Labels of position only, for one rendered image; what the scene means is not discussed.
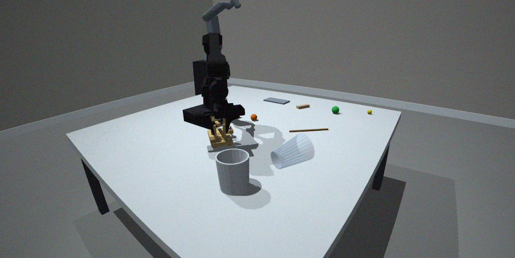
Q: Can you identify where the tan rectangular block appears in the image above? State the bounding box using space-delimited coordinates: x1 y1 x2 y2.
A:
296 104 310 109

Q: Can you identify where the tan wooden catapult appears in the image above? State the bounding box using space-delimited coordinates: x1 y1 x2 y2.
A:
208 116 233 148

